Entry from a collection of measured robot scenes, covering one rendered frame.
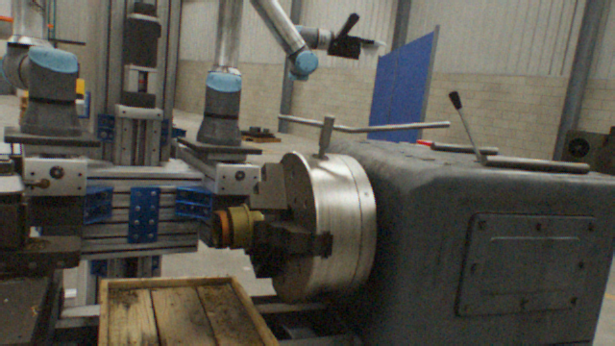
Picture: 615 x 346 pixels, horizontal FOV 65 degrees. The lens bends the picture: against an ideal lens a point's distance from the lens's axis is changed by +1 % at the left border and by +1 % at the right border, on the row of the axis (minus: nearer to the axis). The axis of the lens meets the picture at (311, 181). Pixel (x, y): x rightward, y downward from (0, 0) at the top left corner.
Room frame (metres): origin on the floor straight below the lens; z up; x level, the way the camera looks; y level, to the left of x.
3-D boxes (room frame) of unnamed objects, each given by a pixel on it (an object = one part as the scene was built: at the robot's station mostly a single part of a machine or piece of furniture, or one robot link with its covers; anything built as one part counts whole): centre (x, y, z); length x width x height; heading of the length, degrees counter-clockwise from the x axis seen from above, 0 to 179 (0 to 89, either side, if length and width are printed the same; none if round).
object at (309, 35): (1.80, 0.10, 1.56); 0.11 x 0.08 x 0.09; 102
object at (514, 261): (1.16, -0.37, 1.06); 0.59 x 0.48 x 0.39; 114
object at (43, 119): (1.34, 0.74, 1.21); 0.15 x 0.15 x 0.10
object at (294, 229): (0.87, 0.03, 1.09); 0.12 x 0.11 x 0.05; 24
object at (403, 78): (7.85, -1.13, 1.18); 4.12 x 0.80 x 2.35; 3
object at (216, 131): (1.61, 0.33, 1.21); 0.15 x 0.15 x 0.10
